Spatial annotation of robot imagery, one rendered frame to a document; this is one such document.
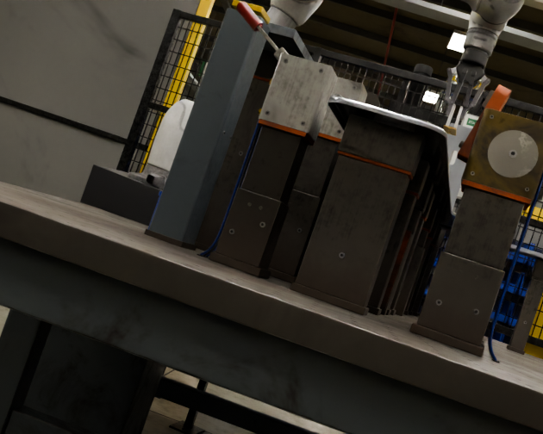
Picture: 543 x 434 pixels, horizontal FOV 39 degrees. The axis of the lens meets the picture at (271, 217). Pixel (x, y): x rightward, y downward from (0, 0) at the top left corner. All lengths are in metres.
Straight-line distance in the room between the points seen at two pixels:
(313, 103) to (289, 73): 0.07
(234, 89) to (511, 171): 0.51
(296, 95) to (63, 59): 3.31
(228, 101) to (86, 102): 3.03
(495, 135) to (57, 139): 3.44
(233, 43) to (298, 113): 0.24
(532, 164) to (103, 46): 3.48
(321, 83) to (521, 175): 0.34
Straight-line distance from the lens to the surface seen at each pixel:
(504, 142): 1.21
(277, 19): 2.47
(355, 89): 1.52
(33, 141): 4.46
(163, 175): 2.21
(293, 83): 1.27
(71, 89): 4.44
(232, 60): 1.42
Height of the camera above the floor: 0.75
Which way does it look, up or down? 2 degrees up
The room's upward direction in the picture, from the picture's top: 19 degrees clockwise
